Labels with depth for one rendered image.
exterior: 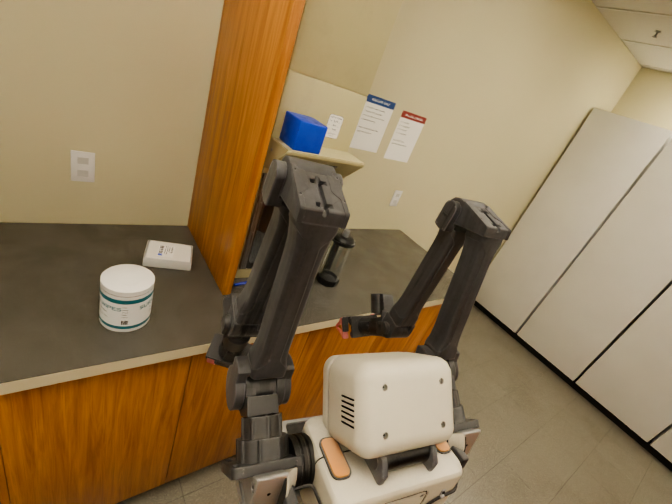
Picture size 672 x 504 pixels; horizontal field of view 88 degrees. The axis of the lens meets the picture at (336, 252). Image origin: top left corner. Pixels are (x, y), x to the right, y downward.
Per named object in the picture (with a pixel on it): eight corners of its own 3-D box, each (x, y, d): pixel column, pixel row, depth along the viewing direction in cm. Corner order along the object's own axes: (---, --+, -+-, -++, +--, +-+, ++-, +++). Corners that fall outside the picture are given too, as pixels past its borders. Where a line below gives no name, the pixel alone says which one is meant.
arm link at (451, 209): (461, 207, 74) (496, 214, 79) (446, 194, 78) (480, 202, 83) (380, 342, 95) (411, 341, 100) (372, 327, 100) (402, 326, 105)
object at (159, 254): (147, 248, 134) (148, 239, 132) (191, 253, 140) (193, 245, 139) (142, 266, 124) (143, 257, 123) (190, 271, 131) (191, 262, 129)
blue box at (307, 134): (278, 138, 112) (286, 110, 108) (304, 143, 118) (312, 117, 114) (292, 150, 105) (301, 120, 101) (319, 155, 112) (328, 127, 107)
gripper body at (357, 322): (348, 317, 111) (361, 317, 105) (373, 314, 116) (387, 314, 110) (349, 337, 110) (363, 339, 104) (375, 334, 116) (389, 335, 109)
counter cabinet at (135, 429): (20, 397, 161) (1, 232, 121) (352, 326, 290) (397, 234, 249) (12, 560, 119) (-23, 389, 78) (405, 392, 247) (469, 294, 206)
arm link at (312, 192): (300, 181, 42) (369, 195, 46) (274, 148, 52) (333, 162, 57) (229, 421, 61) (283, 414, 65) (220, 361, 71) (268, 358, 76)
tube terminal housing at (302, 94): (214, 243, 152) (255, 52, 117) (280, 242, 173) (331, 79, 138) (234, 278, 136) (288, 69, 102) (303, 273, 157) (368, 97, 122)
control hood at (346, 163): (263, 165, 115) (270, 136, 111) (339, 176, 135) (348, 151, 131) (278, 181, 108) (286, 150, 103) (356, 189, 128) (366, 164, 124)
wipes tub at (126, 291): (96, 305, 103) (97, 264, 97) (145, 300, 112) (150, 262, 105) (101, 336, 95) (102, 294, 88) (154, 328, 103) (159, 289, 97)
